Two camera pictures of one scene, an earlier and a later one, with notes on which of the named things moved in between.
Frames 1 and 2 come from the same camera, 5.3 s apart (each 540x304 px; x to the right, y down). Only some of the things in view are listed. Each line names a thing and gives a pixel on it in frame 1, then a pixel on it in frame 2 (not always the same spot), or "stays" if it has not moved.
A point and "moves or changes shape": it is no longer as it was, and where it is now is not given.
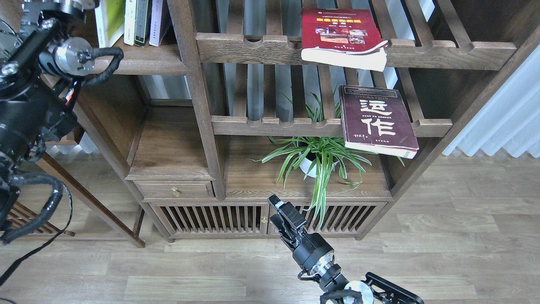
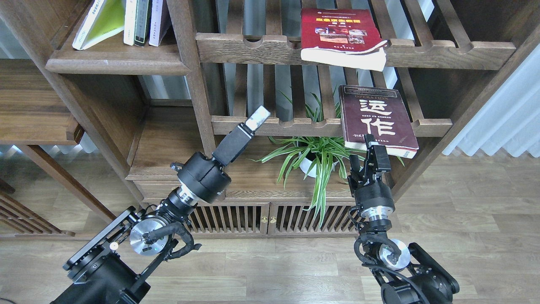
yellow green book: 110,17 moves or changes shape
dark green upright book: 143,22 stays
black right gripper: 313,252 → 372,196
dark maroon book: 376,120 stays
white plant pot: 308,166 stays
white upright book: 129,22 stays
